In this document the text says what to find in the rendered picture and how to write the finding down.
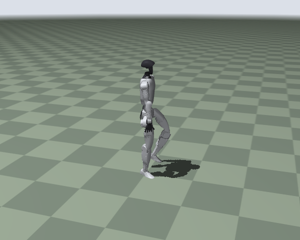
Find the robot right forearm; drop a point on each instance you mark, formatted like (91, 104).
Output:
(148, 109)

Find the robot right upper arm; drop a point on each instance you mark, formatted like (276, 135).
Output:
(145, 91)

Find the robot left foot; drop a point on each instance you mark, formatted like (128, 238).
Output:
(155, 158)

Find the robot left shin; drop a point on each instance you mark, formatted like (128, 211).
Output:
(159, 144)

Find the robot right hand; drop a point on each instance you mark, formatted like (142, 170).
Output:
(149, 126)

